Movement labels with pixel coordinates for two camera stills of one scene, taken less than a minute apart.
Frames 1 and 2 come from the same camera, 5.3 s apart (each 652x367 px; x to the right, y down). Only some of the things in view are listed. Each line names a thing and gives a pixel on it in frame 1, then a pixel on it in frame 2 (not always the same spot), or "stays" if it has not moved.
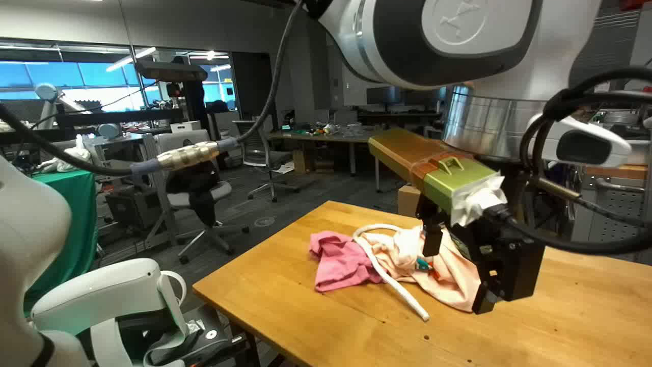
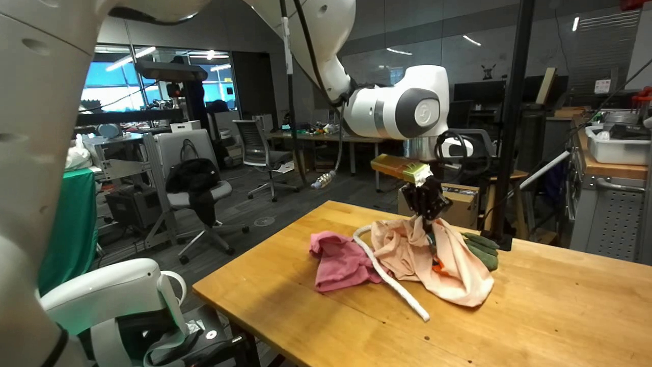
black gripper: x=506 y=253 to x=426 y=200
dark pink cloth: x=342 y=261 stays
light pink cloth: x=448 y=274 stays
